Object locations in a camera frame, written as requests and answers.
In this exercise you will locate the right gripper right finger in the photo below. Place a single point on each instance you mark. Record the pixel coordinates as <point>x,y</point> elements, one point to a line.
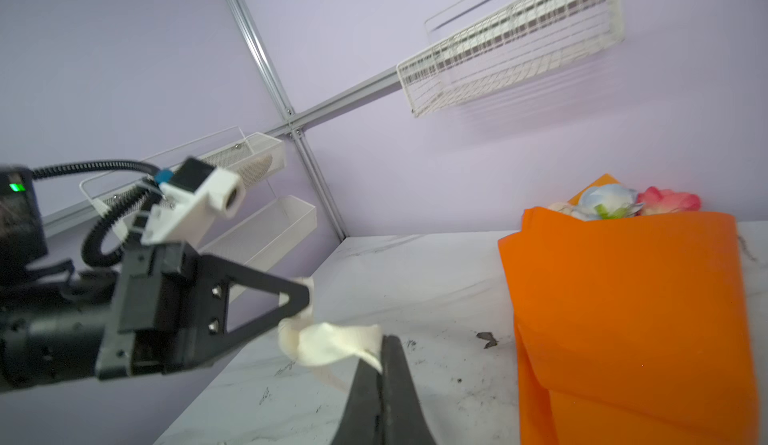
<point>402,420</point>

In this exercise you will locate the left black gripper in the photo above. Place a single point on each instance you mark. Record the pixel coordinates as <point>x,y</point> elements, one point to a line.
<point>175,310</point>

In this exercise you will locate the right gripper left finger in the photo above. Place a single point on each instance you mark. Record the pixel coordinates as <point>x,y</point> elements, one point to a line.
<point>360,423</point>

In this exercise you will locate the white string ribbon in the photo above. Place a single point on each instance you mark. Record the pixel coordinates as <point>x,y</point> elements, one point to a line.
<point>319,344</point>

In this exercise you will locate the orange wrapping paper sheet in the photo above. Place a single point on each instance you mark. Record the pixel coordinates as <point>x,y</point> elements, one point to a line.
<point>631,330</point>

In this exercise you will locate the white fake rose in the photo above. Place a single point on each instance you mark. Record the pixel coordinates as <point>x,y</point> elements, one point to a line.
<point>610,201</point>

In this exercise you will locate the cream fake rose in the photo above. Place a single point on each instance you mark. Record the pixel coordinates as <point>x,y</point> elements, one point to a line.
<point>568,209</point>

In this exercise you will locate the pink fake rose spray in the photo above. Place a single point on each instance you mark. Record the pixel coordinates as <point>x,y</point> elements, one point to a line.
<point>663,201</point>

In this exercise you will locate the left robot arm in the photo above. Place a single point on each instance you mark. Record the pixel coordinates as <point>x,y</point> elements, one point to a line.
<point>53,317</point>

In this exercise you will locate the beige cloth in basket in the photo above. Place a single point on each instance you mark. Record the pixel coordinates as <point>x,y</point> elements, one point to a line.
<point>253,169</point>

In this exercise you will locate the upper white mesh shelf basket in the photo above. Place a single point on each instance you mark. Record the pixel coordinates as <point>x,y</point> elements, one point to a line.
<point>222,149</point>

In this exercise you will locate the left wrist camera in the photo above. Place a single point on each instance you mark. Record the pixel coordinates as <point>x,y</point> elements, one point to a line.
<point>197,194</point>

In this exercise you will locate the white wire wall basket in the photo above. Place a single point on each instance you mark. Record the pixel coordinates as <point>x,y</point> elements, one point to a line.
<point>517,43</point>

